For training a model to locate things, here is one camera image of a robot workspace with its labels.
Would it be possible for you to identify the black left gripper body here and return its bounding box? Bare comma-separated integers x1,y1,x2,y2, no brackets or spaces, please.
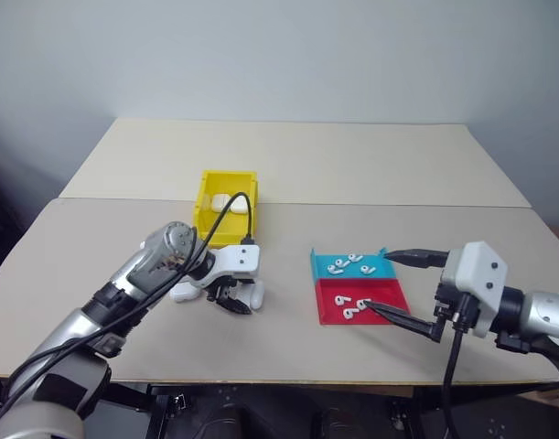
204,276,238,304

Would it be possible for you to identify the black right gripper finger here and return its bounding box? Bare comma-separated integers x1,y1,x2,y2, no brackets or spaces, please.
365,300,446,344
385,248,450,270

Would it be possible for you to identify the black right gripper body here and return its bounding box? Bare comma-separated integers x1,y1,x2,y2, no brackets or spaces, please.
433,268,481,332

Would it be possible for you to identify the yellow plastic bin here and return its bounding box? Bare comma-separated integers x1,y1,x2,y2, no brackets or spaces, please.
192,169,261,251

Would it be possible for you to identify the red plastic tray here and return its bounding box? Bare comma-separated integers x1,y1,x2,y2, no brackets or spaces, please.
314,277,412,327

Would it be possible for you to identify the blue plastic tray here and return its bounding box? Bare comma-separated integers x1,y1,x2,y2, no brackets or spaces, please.
309,245,399,281

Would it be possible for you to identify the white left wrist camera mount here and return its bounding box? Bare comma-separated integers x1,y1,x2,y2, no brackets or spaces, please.
192,244,262,294

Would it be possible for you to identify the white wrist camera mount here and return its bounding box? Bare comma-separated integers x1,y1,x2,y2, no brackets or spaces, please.
192,244,262,294
442,241,509,339

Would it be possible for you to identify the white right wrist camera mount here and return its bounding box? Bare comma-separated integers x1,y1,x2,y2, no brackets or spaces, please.
442,241,509,339

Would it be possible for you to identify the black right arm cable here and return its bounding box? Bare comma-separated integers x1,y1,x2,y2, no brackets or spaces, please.
439,293,473,439

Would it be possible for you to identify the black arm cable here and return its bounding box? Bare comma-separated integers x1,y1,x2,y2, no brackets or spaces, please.
439,293,473,439
0,192,256,420

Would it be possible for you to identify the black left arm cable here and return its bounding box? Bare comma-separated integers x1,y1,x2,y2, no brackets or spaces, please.
0,192,256,420

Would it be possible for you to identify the black table frame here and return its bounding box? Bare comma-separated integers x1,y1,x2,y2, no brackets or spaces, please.
102,381,559,439

